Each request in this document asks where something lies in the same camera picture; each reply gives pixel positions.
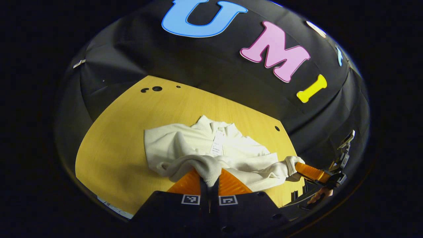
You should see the black backdrop cloth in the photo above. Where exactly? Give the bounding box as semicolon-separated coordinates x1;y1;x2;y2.
55;0;370;212

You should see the cream white sweatshirt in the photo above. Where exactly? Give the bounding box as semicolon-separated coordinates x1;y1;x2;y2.
144;115;306;193

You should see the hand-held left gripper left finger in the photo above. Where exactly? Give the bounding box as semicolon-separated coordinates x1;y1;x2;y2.
130;169;211;238

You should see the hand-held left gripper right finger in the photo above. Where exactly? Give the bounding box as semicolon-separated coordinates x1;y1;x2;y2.
211;168;292;238

